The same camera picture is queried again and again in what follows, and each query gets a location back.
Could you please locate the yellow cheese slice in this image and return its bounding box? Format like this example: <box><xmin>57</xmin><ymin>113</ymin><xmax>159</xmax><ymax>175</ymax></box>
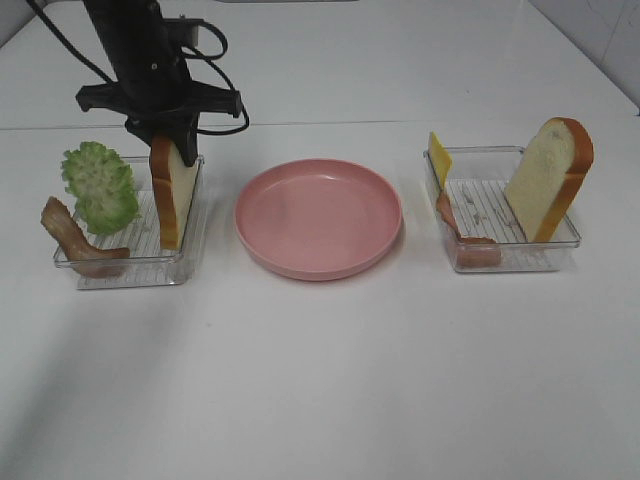
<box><xmin>427</xmin><ymin>131</ymin><xmax>453</xmax><ymax>191</ymax></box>

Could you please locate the pink round plate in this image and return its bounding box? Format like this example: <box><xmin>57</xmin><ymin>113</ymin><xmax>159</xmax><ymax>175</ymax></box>
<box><xmin>234</xmin><ymin>159</ymin><xmax>403</xmax><ymax>281</ymax></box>

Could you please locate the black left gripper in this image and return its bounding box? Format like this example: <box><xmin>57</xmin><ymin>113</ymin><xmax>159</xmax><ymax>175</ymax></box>
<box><xmin>76</xmin><ymin>47</ymin><xmax>242</xmax><ymax>167</ymax></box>

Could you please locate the clear plastic tray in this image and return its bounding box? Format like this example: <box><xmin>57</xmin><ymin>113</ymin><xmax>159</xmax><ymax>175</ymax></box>
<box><xmin>53</xmin><ymin>156</ymin><xmax>210</xmax><ymax>290</ymax></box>
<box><xmin>423</xmin><ymin>146</ymin><xmax>581</xmax><ymax>273</ymax></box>

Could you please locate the brown bacon strip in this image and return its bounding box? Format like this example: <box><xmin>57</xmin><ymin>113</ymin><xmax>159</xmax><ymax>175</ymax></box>
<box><xmin>40</xmin><ymin>196</ymin><xmax>130</xmax><ymax>279</ymax></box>

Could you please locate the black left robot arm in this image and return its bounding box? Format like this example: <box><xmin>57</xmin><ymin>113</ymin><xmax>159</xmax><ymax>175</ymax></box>
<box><xmin>76</xmin><ymin>1</ymin><xmax>246</xmax><ymax>167</ymax></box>

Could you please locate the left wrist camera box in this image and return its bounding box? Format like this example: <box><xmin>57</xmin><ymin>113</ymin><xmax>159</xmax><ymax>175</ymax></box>
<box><xmin>164</xmin><ymin>17</ymin><xmax>204</xmax><ymax>48</ymax></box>

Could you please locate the bread slice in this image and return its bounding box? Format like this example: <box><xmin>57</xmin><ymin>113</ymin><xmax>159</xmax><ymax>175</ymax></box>
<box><xmin>149</xmin><ymin>135</ymin><xmax>199</xmax><ymax>250</ymax></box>
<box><xmin>505</xmin><ymin>117</ymin><xmax>594</xmax><ymax>243</ymax></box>

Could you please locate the pink bacon strip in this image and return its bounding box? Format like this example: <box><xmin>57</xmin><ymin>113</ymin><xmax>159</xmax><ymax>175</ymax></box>
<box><xmin>436</xmin><ymin>192</ymin><xmax>502</xmax><ymax>269</ymax></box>

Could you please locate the right clear plastic tray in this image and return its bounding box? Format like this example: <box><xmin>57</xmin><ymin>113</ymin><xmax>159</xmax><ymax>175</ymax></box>
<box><xmin>423</xmin><ymin>146</ymin><xmax>581</xmax><ymax>273</ymax></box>

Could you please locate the left clear plastic tray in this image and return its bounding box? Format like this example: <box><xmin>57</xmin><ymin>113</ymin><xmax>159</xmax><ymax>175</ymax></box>
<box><xmin>53</xmin><ymin>156</ymin><xmax>210</xmax><ymax>290</ymax></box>

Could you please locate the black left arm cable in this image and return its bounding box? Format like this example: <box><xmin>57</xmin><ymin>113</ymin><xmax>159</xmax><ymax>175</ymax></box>
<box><xmin>29</xmin><ymin>0</ymin><xmax>251</xmax><ymax>136</ymax></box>

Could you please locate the green lettuce leaf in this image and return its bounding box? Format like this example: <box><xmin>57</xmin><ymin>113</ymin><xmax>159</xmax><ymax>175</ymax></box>
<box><xmin>61</xmin><ymin>141</ymin><xmax>139</xmax><ymax>235</ymax></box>

